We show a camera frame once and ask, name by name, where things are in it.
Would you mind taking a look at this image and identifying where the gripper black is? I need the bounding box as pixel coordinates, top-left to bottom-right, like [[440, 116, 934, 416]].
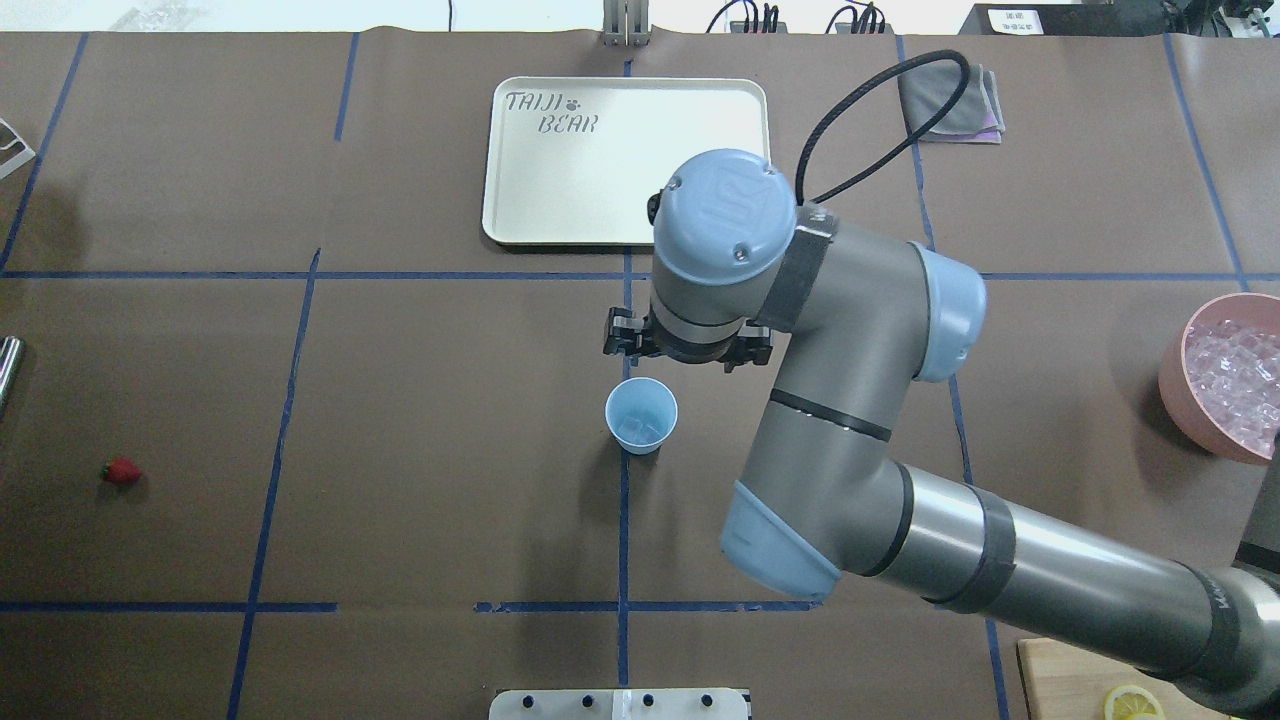
[[603, 306, 774, 373]]

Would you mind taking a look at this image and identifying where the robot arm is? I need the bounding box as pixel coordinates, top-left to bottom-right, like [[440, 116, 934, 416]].
[[603, 149, 1277, 719]]

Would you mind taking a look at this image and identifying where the light blue plastic cup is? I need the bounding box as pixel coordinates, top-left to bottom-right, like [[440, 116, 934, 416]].
[[604, 377, 678, 455]]

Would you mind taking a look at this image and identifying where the pile of ice cubes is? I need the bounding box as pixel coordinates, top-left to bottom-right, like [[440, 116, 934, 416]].
[[1184, 320, 1279, 459]]

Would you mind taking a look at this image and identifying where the cream bear tray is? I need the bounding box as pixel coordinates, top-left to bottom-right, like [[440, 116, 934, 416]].
[[481, 76, 771, 247]]

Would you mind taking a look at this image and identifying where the grey folded cloth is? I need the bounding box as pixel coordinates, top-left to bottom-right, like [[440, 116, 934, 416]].
[[899, 63, 1006, 145]]

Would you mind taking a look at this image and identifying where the black power strip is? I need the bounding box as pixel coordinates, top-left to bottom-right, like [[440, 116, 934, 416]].
[[957, 1, 1169, 37]]

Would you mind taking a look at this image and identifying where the red strawberry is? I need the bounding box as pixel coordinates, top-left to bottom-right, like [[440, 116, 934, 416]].
[[100, 456, 145, 487]]

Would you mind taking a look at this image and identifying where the clear plastic bag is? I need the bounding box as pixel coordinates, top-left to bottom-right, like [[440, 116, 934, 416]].
[[108, 1, 207, 33]]

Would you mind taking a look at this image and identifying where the wooden cutting board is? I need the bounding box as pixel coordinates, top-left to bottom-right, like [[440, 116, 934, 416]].
[[1016, 638, 1230, 719]]

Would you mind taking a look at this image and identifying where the pink bowl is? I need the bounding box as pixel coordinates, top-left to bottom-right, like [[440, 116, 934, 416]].
[[1158, 292, 1279, 465]]

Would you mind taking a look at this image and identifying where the steel muddler with black tip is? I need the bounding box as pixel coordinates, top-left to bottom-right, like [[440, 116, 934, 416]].
[[0, 334, 26, 414]]

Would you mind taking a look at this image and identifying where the lemon slice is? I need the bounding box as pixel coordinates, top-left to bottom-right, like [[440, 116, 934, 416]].
[[1102, 684, 1167, 720]]

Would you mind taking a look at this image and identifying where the aluminium frame post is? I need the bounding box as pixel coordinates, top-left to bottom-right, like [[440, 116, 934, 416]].
[[602, 0, 652, 47]]

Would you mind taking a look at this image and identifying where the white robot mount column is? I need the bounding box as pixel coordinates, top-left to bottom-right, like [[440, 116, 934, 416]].
[[488, 687, 754, 719]]

